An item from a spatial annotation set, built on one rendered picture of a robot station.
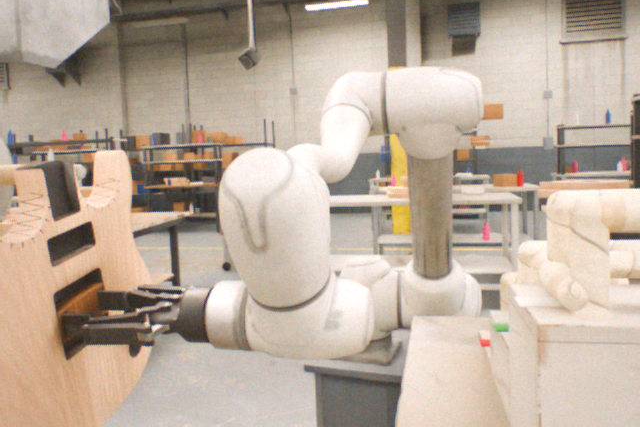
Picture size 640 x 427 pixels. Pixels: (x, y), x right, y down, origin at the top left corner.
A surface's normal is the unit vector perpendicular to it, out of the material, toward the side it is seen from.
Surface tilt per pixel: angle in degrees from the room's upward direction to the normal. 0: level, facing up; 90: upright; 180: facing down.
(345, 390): 90
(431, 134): 129
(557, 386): 90
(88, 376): 90
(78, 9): 90
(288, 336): 120
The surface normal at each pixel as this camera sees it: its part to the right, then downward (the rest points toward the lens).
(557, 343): -0.18, 0.06
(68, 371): 0.97, -0.03
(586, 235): -0.59, 0.07
